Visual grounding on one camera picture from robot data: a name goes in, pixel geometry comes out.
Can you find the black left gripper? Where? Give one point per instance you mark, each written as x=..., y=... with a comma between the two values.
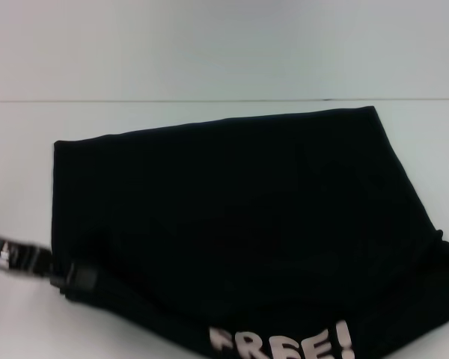
x=18, y=256

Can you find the black shirt with FREE print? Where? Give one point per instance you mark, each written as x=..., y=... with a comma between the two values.
x=247, y=205

